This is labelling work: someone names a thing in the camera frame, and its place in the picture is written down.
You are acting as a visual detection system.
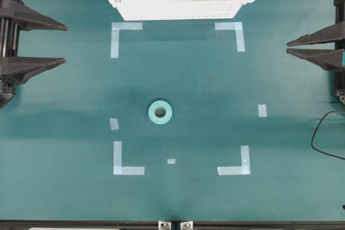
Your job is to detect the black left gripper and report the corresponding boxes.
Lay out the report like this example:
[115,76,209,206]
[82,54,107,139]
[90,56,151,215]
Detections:
[1,0,68,108]

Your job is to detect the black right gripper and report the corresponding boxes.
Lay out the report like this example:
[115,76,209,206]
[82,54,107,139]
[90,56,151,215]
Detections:
[286,0,344,103]

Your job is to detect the teal tape roll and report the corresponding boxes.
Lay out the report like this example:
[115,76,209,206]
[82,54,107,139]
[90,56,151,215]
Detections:
[148,99,173,125]

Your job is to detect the top left tape corner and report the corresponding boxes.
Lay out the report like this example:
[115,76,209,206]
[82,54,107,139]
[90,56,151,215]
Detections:
[111,22,143,59]

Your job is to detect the tape corner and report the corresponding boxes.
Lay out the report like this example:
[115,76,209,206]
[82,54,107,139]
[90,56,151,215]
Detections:
[113,141,145,176]
[215,22,245,52]
[111,22,143,59]
[217,145,251,176]

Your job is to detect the right small tape strip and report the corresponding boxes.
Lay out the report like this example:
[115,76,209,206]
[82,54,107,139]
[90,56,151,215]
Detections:
[258,104,267,118]

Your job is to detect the small tape strip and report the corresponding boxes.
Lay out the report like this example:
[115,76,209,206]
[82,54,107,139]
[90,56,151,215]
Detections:
[109,118,119,130]
[258,104,267,118]

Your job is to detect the top right tape corner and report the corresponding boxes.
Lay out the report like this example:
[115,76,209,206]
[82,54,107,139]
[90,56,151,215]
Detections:
[215,22,245,52]

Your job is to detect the left small tape strip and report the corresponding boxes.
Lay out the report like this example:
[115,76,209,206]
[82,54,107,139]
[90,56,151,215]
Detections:
[109,118,119,130]

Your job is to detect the bottom right tape corner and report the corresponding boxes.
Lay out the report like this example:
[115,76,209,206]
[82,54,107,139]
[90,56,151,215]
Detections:
[217,145,251,176]

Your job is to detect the bottom left tape corner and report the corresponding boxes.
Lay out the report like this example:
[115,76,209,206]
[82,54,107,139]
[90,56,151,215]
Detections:
[113,141,145,176]

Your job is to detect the tiny centre tape piece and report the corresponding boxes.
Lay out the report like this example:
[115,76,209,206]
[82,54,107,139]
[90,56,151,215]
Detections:
[167,158,176,164]

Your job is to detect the black cable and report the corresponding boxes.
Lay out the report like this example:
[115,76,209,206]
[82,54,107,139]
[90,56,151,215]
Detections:
[310,110,345,158]

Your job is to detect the black table edge frame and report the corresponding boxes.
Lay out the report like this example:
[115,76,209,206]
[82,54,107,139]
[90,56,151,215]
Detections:
[1,220,344,229]

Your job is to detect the left metal bracket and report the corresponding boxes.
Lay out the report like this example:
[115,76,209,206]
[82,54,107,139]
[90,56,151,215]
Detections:
[158,221,171,230]

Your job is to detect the metal bracket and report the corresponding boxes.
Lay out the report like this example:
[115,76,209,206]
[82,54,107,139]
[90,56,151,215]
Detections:
[180,221,194,230]
[158,221,171,230]

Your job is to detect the right metal bracket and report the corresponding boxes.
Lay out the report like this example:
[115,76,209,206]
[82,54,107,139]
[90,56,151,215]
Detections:
[180,221,194,230]

